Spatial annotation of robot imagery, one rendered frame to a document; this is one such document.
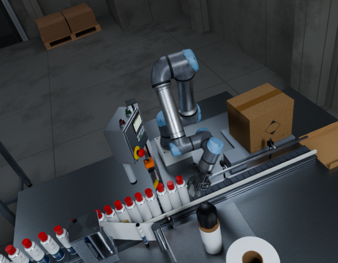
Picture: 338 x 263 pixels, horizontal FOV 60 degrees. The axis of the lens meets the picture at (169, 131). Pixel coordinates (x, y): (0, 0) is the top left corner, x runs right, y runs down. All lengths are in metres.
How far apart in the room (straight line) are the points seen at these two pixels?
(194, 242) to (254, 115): 0.75
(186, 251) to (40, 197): 1.05
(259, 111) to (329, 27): 1.64
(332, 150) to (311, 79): 1.50
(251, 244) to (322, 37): 2.30
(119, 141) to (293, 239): 0.92
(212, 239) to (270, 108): 0.81
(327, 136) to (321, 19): 1.36
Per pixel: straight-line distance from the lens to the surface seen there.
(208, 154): 1.38
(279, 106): 1.77
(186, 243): 1.50
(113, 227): 1.47
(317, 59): 3.27
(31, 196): 2.15
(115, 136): 1.22
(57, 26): 7.03
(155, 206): 1.52
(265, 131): 1.81
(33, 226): 1.98
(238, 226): 1.52
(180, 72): 1.44
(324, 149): 1.95
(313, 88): 3.44
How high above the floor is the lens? 2.18
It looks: 39 degrees down
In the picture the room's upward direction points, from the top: 15 degrees counter-clockwise
